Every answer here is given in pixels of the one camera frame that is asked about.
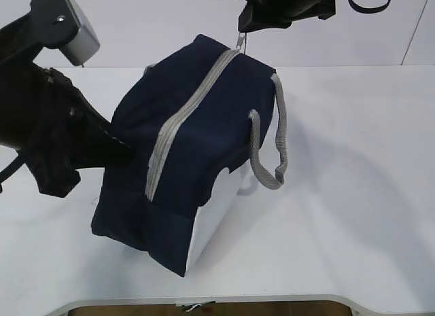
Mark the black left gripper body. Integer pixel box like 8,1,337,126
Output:
1,0,77,180

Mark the small debris under table edge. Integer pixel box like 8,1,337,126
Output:
175,300,216,313

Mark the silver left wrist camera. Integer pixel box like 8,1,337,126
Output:
60,0,100,66

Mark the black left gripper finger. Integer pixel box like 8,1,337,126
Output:
30,168,81,197
50,67,135,169

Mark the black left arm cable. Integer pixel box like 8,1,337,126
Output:
0,152,28,193

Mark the navy blue lunch bag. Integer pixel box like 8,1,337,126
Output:
91,35,288,277

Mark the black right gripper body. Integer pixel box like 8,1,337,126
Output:
245,0,336,23

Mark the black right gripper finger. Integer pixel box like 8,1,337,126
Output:
238,3,292,33

